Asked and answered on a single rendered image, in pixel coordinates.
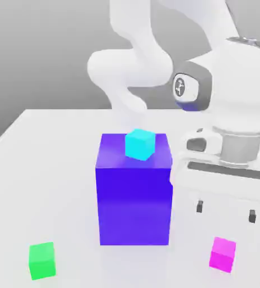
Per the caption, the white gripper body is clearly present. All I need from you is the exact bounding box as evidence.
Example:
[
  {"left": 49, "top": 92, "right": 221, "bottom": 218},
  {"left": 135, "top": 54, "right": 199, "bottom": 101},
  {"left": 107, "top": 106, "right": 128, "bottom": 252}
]
[{"left": 169, "top": 152, "right": 260, "bottom": 205}]

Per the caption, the small magenta cube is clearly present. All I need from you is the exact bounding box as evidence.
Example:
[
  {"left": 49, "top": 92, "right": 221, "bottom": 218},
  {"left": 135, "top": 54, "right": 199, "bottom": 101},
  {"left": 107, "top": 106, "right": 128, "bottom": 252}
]
[{"left": 208, "top": 236, "right": 237, "bottom": 274}]

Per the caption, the small cyan cube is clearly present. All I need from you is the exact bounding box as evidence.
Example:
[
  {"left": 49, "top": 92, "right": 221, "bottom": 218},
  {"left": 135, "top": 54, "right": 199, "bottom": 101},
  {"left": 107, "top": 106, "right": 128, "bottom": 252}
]
[{"left": 124, "top": 128, "right": 156, "bottom": 162}]

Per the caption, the small green cube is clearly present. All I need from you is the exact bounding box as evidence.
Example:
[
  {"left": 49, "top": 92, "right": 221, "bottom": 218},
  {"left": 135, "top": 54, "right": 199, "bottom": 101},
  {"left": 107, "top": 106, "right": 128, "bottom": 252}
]
[{"left": 28, "top": 241, "right": 57, "bottom": 281}]

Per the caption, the large blue box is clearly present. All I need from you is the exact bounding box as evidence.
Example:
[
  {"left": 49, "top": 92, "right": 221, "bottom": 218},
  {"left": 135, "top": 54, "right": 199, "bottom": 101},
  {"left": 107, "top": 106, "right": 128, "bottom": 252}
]
[{"left": 95, "top": 133, "right": 174, "bottom": 246}]

